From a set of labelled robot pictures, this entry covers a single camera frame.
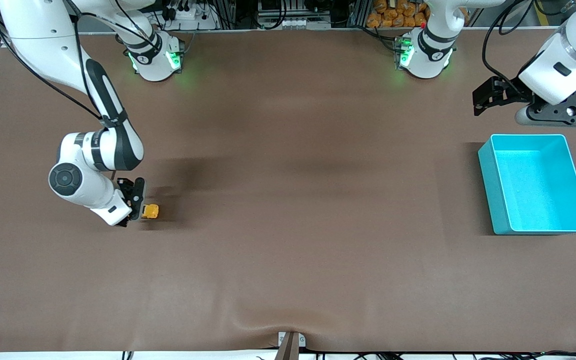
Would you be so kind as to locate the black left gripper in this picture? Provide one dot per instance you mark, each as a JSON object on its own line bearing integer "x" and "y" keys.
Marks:
{"x": 504, "y": 93}

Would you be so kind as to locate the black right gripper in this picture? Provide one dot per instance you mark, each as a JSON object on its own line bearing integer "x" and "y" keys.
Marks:
{"x": 128, "y": 192}

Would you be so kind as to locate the yellow beetle toy car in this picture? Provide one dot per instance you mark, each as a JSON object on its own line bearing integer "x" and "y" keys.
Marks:
{"x": 151, "y": 211}

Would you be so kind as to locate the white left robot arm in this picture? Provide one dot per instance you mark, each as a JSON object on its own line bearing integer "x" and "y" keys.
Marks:
{"x": 573, "y": 45}

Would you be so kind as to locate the teal plastic bin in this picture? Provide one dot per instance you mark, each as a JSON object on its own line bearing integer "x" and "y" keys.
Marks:
{"x": 543, "y": 200}

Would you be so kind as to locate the orange round items pile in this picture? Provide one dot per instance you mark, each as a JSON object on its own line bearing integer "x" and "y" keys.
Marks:
{"x": 393, "y": 17}

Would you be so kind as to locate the brown table mat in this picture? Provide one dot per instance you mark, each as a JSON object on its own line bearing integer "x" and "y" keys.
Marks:
{"x": 288, "y": 225}

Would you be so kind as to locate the white power strip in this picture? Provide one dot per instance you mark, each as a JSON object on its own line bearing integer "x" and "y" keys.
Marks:
{"x": 193, "y": 15}

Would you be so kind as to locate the white terminal block row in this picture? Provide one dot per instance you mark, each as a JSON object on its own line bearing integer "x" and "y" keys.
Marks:
{"x": 293, "y": 22}

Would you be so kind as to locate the metal table clamp bracket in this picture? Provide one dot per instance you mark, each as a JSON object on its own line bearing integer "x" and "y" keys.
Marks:
{"x": 290, "y": 347}

